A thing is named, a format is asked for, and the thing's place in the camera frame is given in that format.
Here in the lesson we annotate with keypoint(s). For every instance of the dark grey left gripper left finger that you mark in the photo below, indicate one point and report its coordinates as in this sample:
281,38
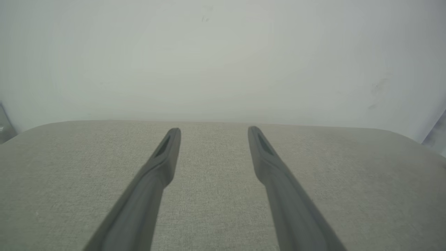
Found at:
139,202

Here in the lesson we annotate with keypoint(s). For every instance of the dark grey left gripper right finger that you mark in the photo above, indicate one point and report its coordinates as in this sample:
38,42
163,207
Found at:
292,209

